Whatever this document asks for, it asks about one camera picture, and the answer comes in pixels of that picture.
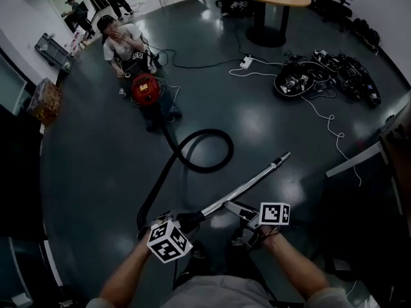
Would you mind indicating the person's black trousers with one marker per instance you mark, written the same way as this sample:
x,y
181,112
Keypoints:
x,y
221,265

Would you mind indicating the red teal vacuum cleaner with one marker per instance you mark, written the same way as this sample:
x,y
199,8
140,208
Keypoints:
x,y
144,88

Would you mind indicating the black open equipment case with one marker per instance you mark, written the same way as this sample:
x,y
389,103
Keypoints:
x,y
350,75
293,82

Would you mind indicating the black armrest office chair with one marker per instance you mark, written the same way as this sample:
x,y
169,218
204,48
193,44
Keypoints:
x,y
337,11

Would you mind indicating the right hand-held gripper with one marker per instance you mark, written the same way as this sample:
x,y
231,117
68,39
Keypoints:
x,y
273,215

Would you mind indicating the white power strip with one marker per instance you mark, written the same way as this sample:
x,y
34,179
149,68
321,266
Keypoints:
x,y
246,63

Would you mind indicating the person's left forearm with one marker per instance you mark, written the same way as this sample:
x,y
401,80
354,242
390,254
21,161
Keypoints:
x,y
125,271

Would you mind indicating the grey utility cart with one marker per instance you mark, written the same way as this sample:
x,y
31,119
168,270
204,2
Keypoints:
x,y
54,53

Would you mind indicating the person's left shoe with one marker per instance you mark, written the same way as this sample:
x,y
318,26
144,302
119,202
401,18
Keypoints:
x,y
197,252

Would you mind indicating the person's right forearm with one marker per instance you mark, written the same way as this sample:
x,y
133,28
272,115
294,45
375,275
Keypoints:
x,y
298,268

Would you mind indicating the person's right shoe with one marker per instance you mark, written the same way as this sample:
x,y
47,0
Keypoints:
x,y
237,238

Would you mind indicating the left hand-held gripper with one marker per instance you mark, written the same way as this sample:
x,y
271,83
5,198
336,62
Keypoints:
x,y
167,242

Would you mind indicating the white office desk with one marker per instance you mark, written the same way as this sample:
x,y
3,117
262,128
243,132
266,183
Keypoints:
x,y
353,162

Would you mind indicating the yellow patterned bag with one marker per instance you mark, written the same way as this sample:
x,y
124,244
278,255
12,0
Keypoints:
x,y
45,101

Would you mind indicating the person's shoe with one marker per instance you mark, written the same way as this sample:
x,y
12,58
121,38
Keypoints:
x,y
237,238
197,252

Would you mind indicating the chrome metal tube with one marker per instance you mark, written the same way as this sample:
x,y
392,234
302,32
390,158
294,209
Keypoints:
x,y
244,188

